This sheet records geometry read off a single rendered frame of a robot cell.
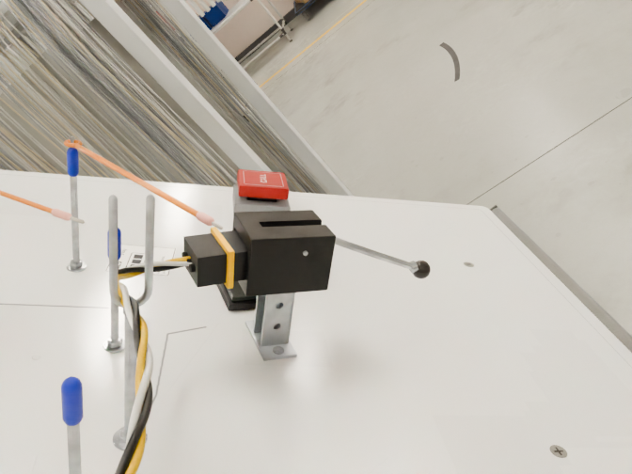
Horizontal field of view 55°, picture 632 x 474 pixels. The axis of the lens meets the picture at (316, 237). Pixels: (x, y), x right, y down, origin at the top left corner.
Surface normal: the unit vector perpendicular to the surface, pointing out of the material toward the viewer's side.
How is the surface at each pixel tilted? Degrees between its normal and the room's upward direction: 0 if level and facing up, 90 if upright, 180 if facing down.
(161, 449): 47
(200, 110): 90
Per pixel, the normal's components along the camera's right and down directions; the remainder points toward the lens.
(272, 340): 0.37, 0.44
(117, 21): 0.02, 0.52
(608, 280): -0.62, -0.66
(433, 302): 0.13, -0.90
